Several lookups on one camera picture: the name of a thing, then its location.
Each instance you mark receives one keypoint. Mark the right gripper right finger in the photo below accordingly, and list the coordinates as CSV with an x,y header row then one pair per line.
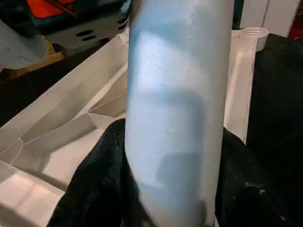
x,y
255,201

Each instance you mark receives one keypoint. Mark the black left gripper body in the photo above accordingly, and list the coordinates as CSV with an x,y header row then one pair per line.
x,y
78,28

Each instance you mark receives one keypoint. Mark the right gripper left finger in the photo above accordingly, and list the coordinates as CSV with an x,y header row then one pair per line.
x,y
101,189

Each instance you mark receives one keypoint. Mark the white plastic table top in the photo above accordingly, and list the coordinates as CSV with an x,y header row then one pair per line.
x,y
71,94

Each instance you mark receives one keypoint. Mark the white plastic table leg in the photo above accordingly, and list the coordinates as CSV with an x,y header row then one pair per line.
x,y
177,106

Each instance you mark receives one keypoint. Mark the white sideboard cabinet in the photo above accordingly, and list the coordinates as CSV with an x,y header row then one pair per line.
x,y
265,14

